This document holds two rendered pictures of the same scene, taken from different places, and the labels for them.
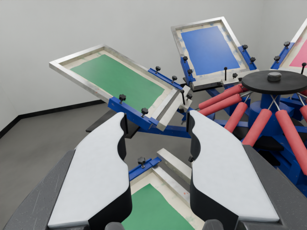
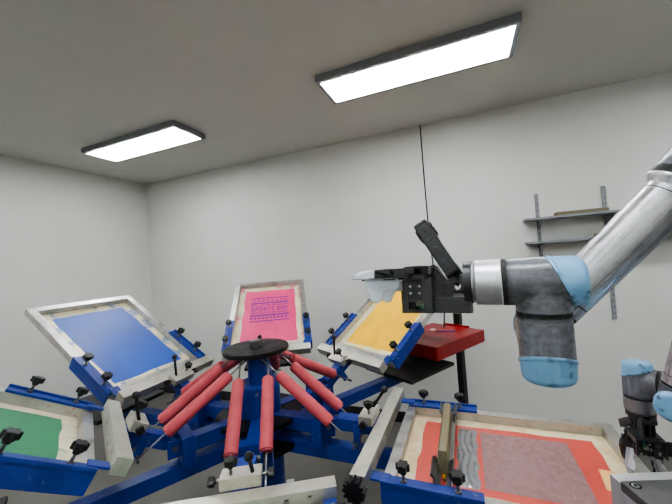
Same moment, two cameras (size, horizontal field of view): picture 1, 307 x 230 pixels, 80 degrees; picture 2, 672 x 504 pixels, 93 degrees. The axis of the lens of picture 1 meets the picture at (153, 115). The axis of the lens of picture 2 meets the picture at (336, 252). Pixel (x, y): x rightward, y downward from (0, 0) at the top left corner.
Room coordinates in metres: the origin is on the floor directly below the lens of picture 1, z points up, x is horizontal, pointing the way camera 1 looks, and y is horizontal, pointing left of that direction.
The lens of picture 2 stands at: (-0.08, 0.60, 1.71)
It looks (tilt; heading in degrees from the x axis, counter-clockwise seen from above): 1 degrees up; 292
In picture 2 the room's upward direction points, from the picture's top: 4 degrees counter-clockwise
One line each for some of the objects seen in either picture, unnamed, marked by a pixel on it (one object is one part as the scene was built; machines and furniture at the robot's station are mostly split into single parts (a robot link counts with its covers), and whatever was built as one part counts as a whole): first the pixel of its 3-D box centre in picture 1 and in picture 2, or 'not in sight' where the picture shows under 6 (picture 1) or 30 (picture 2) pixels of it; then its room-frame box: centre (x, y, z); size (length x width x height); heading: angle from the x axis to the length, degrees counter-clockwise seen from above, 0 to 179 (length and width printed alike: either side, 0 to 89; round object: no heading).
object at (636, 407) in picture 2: not in sight; (640, 404); (-0.54, -0.66, 1.20); 0.08 x 0.08 x 0.05
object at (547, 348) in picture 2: not in sight; (544, 343); (-0.18, 0.01, 1.56); 0.11 x 0.08 x 0.11; 86
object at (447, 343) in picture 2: not in sight; (434, 339); (0.19, -1.90, 1.06); 0.61 x 0.46 x 0.12; 61
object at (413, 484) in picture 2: not in sight; (430, 496); (0.07, -0.39, 0.98); 0.30 x 0.05 x 0.07; 1
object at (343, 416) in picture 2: not in sight; (357, 423); (0.40, -0.67, 1.02); 0.17 x 0.06 x 0.05; 1
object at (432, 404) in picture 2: not in sight; (442, 410); (0.08, -0.95, 0.98); 0.30 x 0.05 x 0.07; 1
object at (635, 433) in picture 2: not in sight; (643, 432); (-0.54, -0.65, 1.12); 0.09 x 0.08 x 0.12; 91
